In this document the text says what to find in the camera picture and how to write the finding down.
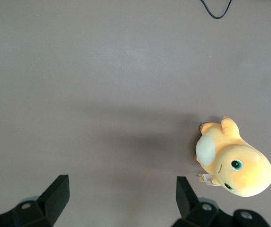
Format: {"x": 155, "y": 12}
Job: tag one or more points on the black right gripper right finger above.
{"x": 201, "y": 215}

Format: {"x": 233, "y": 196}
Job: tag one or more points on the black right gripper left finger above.
{"x": 38, "y": 212}

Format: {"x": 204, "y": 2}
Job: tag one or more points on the orange plush toy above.
{"x": 242, "y": 165}

